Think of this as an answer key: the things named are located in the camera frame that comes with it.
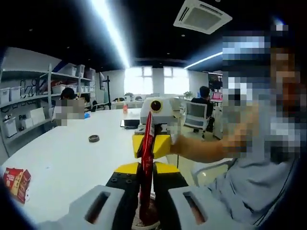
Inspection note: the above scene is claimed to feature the red coffee stick pouch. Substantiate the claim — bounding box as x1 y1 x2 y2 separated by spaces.
139 111 155 223

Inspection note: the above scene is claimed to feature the grey metal shelf rack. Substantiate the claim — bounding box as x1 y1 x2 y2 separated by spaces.
0 62 97 146

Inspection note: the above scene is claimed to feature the black pole stand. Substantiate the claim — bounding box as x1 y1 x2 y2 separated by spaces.
102 76 114 111

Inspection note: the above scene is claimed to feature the row of white storage boxes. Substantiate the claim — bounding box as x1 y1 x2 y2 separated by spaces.
0 64 96 138

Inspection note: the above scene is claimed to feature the short ceiling light strip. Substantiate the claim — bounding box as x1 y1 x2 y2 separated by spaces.
184 51 224 70

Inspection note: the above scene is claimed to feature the long ceiling light strip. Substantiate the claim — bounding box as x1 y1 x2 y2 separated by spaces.
91 0 133 69

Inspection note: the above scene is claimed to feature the black phone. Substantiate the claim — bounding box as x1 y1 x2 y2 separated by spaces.
119 119 140 130

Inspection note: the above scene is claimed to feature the person's grey shirt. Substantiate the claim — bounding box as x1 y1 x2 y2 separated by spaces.
208 153 298 227

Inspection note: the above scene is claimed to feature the bright window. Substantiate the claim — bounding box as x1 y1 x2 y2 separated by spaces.
123 67 190 97

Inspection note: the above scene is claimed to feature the white flat box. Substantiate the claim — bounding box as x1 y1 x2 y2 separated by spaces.
30 107 47 126

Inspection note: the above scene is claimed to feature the white mesh office chair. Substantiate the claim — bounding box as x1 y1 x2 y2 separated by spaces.
183 101 212 135

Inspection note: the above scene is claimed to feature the red coffee box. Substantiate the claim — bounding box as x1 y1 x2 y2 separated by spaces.
2 167 32 205

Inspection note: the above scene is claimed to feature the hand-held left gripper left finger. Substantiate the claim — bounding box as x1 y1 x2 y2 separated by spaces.
68 162 142 230

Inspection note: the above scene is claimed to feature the dark wall screen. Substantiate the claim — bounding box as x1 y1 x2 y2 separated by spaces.
208 72 224 88

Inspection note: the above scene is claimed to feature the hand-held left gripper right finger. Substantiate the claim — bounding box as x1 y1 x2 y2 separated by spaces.
153 162 232 230

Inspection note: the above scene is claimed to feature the ceiling air conditioner unit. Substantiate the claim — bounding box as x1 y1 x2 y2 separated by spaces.
173 0 233 35

